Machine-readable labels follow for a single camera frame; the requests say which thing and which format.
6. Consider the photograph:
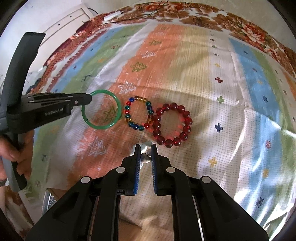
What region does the green jade bangle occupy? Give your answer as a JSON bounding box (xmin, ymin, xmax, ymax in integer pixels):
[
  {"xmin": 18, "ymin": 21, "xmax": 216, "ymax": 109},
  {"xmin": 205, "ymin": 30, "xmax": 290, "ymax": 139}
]
[{"xmin": 81, "ymin": 89, "xmax": 122, "ymax": 130}]

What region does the red bead bracelet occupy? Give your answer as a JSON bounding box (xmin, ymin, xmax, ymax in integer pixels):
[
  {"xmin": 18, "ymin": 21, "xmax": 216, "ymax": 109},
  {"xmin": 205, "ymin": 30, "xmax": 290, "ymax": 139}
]
[{"xmin": 151, "ymin": 102, "xmax": 194, "ymax": 149}]

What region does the multicolour glass bead bracelet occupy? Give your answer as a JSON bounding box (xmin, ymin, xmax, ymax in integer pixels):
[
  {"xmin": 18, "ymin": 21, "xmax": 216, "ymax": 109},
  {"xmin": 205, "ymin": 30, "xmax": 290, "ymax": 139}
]
[{"xmin": 123, "ymin": 95, "xmax": 155, "ymax": 132}]

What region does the silver metal jewelry box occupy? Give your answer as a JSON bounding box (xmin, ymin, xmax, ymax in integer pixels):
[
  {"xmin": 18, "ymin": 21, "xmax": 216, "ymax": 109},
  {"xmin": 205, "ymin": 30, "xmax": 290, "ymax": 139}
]
[{"xmin": 42, "ymin": 188, "xmax": 59, "ymax": 215}]

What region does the person's left hand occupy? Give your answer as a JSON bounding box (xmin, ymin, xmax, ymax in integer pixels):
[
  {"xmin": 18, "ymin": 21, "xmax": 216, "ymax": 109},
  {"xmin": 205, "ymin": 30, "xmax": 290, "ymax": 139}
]
[{"xmin": 1, "ymin": 130, "xmax": 35, "ymax": 186}]

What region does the crumpled grey cloth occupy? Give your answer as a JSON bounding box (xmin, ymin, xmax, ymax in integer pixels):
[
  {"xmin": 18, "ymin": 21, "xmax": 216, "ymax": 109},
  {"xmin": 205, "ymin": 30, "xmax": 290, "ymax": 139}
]
[{"xmin": 23, "ymin": 66, "xmax": 47, "ymax": 94}]

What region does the white wooden headboard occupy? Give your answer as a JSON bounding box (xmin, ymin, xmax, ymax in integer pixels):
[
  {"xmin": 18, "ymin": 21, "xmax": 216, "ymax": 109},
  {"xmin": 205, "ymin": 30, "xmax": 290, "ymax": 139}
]
[{"xmin": 39, "ymin": 4, "xmax": 94, "ymax": 46}]

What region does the white power adapter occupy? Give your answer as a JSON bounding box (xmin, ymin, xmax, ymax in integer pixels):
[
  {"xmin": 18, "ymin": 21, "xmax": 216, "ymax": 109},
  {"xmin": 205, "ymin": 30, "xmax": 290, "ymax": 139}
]
[{"xmin": 104, "ymin": 11, "xmax": 121, "ymax": 21}]

